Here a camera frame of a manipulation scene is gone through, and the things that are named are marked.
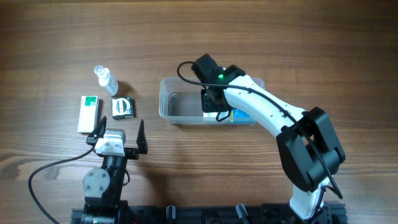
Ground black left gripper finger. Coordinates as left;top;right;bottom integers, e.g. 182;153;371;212
136;119;148;154
89;116;107;138

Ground white plaster box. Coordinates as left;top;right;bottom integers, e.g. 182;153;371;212
203;112;218;118

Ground blue lozenge box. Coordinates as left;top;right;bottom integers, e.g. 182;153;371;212
229;108;254;124

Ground green balm box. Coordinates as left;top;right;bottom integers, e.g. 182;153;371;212
111;96;134;120

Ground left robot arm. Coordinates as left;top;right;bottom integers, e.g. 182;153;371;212
75;117;148;224

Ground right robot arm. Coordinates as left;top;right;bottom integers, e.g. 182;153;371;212
192;63;346;223

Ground clear plastic container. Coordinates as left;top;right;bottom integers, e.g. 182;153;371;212
159;77;256;125

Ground white green medicine box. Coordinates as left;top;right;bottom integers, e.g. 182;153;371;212
77;96;99;133

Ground white spray bottle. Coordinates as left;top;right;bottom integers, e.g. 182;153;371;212
93;65;118;96

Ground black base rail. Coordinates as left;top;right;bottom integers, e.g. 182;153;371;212
70;203;348;224

